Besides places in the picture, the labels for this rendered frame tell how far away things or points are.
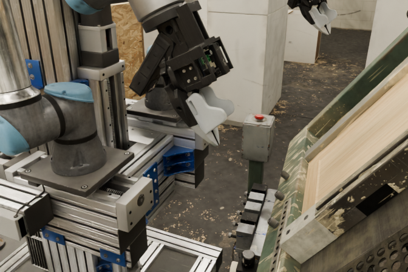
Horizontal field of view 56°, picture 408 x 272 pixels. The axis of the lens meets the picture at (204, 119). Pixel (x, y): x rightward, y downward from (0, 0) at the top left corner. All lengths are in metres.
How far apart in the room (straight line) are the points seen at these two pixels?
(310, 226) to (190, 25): 0.59
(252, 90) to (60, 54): 2.56
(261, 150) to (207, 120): 1.08
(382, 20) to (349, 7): 4.46
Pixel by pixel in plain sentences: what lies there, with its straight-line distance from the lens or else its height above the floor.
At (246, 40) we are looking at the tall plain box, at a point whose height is 0.86.
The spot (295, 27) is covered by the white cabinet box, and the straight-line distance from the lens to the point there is 6.08.
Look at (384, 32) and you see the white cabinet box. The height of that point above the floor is 0.75.
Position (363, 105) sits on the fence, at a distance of 1.34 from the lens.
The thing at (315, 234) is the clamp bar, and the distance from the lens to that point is 0.96.
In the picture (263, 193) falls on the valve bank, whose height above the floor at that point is 0.76.
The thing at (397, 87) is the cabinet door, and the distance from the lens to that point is 1.29.
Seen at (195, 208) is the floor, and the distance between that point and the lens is 2.64.
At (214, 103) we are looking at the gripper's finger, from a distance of 0.59.
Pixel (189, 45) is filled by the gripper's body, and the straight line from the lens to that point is 0.54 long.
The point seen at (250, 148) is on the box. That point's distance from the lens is 1.64.
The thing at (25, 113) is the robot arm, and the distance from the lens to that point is 0.95.
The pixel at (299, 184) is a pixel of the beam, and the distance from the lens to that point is 1.27.
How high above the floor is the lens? 1.59
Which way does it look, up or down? 24 degrees down
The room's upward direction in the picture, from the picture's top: straight up
